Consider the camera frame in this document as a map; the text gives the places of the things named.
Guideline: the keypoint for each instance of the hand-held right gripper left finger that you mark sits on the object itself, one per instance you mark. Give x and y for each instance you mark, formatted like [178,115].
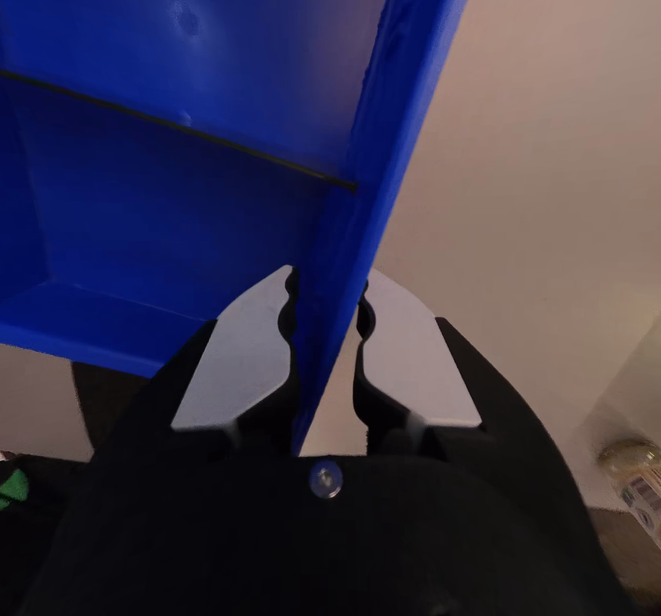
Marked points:
[237,368]

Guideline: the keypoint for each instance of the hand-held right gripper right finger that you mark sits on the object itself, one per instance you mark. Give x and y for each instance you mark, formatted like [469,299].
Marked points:
[413,368]

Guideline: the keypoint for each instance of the blue plastic bin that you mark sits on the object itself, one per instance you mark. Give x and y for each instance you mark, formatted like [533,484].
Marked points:
[155,239]

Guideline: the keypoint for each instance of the glass jar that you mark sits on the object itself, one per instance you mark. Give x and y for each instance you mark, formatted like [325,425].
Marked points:
[632,463]

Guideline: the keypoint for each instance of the black bin divider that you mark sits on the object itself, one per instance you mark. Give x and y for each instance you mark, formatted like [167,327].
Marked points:
[180,128]

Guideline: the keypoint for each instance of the patterned cloth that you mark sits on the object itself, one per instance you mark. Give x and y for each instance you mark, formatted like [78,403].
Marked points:
[13,489]

